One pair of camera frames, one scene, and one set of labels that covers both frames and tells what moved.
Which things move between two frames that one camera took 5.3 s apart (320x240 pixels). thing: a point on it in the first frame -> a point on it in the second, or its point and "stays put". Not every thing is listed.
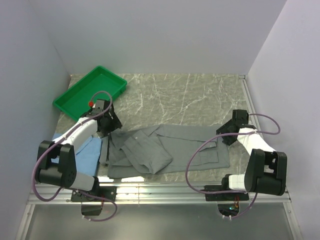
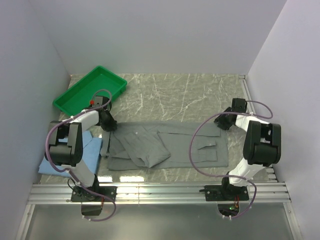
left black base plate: x=108 y=192 stays put
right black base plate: x=224 y=197 stays put
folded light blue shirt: x=87 y=157 stays put
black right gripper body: x=229 y=131 -> x=223 y=120
